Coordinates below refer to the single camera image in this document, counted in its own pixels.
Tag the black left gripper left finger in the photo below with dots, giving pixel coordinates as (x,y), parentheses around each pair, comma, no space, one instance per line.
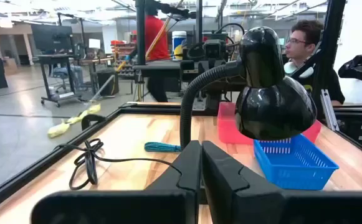
(187,168)

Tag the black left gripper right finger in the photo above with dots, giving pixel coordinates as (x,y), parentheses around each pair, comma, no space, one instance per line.
(221,174)

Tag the pink plastic bin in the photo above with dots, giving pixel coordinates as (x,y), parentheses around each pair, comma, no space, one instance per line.
(227,127)

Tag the black trash bin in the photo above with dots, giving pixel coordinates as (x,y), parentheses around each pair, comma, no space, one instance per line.
(107,82)

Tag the white wipes canister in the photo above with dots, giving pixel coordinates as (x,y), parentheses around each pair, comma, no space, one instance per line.
(179,43)

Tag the person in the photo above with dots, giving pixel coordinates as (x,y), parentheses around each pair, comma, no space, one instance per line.
(155,37)
(302,40)

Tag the red parts shelf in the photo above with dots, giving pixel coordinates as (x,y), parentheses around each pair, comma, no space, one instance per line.
(123,49)

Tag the blue plastic basket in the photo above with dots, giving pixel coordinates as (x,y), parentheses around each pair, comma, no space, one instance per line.
(293,174)

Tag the black gooseneck desk lamp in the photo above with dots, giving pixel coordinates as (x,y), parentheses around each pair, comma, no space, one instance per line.
(271,109)

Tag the white headphones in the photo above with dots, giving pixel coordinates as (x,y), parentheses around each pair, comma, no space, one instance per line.
(293,67)

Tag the black rolling desk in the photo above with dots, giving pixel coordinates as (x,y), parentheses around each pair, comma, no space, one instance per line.
(59,59)

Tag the yellow dust mop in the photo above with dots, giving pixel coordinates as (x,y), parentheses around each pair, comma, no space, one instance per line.
(59,129)

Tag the black monitor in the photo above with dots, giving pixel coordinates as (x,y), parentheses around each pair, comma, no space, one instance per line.
(51,37)

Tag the black drawer cabinet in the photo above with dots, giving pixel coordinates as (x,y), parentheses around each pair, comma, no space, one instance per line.
(361,130)

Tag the black frame clamp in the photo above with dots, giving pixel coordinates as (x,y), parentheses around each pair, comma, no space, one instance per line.
(88,119)

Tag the silver aluminium bracket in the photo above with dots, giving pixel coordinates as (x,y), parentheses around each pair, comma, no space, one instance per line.
(328,109)

